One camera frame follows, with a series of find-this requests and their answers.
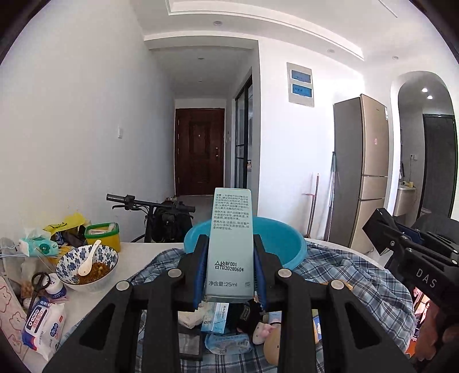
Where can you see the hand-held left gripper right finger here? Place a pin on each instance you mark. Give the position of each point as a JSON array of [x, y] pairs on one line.
[[259, 287]]

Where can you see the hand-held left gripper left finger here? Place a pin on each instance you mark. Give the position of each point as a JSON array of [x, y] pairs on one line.
[[199, 291]]

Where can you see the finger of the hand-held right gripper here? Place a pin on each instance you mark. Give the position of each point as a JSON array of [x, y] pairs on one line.
[[416, 235], [382, 229]]

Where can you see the white packet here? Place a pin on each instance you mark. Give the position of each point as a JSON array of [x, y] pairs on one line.
[[190, 317]]

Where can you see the blue white long carton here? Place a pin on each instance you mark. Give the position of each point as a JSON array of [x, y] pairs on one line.
[[215, 319]]

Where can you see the blue plastic basin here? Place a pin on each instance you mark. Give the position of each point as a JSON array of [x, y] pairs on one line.
[[279, 244]]

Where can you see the light teal small carton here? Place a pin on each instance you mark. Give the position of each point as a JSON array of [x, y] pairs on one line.
[[229, 244]]

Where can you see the tan round disc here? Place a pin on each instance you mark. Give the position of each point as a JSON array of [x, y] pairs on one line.
[[273, 346]]

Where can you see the clear plastic packet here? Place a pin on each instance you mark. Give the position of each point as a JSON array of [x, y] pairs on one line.
[[229, 344]]

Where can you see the white round desktop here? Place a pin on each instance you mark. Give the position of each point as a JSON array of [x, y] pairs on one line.
[[143, 258]]

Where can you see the person's right hand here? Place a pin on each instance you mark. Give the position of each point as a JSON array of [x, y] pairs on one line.
[[439, 333]]

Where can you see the black pouch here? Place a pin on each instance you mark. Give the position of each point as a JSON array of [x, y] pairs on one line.
[[245, 315]]

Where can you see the white appliance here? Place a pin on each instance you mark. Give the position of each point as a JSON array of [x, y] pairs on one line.
[[403, 201]]

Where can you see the pink soft toy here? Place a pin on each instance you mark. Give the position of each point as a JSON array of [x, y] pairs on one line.
[[261, 331]]

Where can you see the blue plaid shirt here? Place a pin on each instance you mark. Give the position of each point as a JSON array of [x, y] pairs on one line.
[[365, 287]]

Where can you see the gold refrigerator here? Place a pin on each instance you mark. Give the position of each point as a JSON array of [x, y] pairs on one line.
[[358, 161]]

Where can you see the red broom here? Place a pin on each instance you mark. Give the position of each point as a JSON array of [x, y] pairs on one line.
[[313, 204]]

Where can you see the dark glass door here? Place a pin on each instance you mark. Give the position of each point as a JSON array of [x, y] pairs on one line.
[[439, 165]]

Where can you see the black bag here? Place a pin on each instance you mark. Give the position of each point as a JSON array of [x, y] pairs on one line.
[[170, 222]]

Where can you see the brown paper bag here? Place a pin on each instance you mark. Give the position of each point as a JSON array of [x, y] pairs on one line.
[[171, 198]]

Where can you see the yellow container green lid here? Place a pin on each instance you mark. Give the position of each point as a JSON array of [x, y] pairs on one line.
[[105, 242]]

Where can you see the white ceramic spoon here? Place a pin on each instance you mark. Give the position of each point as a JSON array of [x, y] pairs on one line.
[[88, 263]]

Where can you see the black bicycle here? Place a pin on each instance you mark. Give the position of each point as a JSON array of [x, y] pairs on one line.
[[125, 199]]

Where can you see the blue floral bowl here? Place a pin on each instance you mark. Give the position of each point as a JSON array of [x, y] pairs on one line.
[[71, 258]]

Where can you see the brown entrance door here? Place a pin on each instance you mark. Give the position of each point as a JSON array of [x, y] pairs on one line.
[[199, 150]]

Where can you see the white bottle blue label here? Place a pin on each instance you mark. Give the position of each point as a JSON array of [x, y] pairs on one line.
[[57, 288]]

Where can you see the black framed glass door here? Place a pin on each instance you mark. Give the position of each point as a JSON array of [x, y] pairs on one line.
[[244, 143]]

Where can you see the yellow plastic bag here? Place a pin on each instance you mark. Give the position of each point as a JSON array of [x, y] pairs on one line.
[[70, 221]]

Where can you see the wet wipes pack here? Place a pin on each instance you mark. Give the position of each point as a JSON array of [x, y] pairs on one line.
[[45, 326]]

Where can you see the black scissors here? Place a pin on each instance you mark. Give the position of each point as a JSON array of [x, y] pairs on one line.
[[36, 287]]

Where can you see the green tissue pack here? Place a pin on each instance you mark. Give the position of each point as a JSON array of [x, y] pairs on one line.
[[37, 244]]

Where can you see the bear printed cloth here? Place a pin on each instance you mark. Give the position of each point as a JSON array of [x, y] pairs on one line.
[[9, 315]]

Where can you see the black rectangular frame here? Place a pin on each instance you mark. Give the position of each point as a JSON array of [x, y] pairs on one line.
[[190, 346]]

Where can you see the grey wall panel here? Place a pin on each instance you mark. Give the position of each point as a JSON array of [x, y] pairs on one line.
[[300, 84]]

